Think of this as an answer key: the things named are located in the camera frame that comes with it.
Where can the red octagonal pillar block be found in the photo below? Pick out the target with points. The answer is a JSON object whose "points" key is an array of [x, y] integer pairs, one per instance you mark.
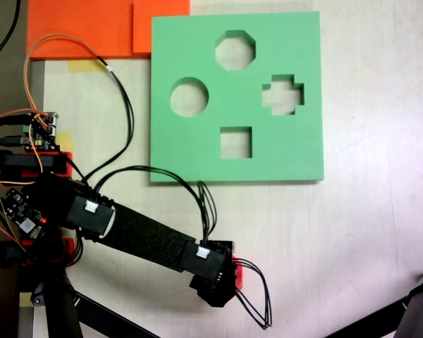
{"points": [[240, 278]]}

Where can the large flat orange block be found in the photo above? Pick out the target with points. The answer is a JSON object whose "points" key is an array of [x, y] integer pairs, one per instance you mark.
{"points": [[77, 21]]}

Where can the thin black tripod brace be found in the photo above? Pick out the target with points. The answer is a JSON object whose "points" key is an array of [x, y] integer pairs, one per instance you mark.
{"points": [[373, 317], [109, 317]]}

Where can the red printed base clamp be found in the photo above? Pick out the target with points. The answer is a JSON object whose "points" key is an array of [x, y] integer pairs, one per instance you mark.
{"points": [[70, 244], [65, 163]]}

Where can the green shape sorter board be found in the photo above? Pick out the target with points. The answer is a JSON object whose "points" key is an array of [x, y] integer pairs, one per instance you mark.
{"points": [[285, 148]]}

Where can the thick black tripod leg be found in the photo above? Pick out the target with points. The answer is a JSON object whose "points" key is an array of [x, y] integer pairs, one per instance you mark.
{"points": [[60, 310], [419, 310]]}

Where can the small yellow tape piece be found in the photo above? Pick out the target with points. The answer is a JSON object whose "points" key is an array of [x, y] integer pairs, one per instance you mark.
{"points": [[24, 299]]}

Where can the small black controller board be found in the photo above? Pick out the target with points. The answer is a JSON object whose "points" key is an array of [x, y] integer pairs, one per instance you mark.
{"points": [[21, 211]]}

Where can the wide yellow tape strip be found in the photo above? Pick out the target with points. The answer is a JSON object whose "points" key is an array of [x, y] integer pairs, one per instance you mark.
{"points": [[81, 66]]}

